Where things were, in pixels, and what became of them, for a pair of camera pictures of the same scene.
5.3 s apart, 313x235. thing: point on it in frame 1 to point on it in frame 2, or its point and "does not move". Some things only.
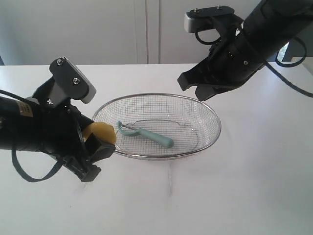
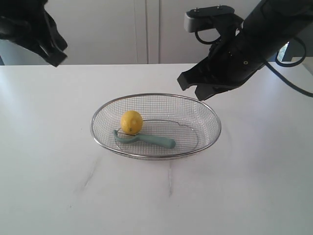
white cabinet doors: (104, 32) does not move
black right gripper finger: (203, 73) does not move
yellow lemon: (103, 132) to (131, 122)
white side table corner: (308, 62) does not move
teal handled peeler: (127, 130) to (160, 142)
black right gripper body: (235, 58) does not move
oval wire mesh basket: (160, 126) does not move
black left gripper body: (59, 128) to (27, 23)
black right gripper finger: (203, 92) does not move
